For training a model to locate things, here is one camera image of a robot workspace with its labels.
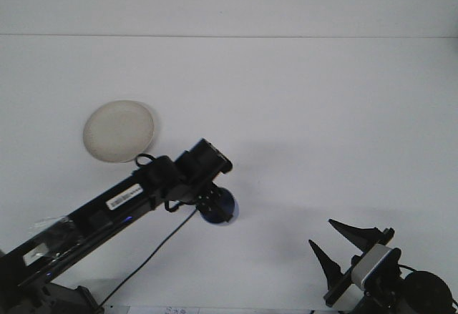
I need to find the pale blue cup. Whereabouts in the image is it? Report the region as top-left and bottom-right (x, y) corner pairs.
(198, 187), (238, 225)

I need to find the pale round plate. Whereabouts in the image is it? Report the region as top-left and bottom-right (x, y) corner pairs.
(82, 99), (158, 165)

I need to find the grey gripper camera box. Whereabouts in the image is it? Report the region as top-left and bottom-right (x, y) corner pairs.
(349, 244), (402, 290)
(195, 137), (234, 176)

